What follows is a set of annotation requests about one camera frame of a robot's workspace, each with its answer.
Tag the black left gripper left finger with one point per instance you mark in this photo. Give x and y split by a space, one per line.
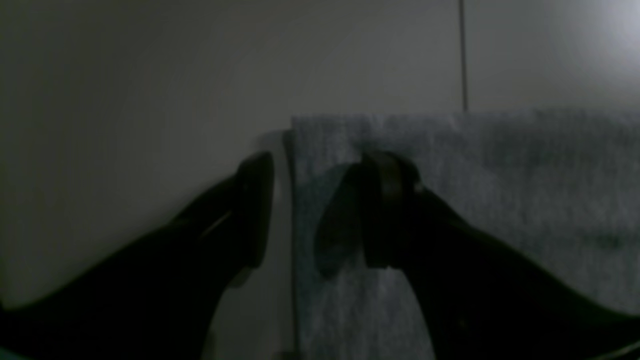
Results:
155 298

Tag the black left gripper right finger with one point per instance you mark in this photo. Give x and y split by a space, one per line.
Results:
480 298

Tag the grey T-shirt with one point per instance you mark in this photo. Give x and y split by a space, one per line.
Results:
560 186

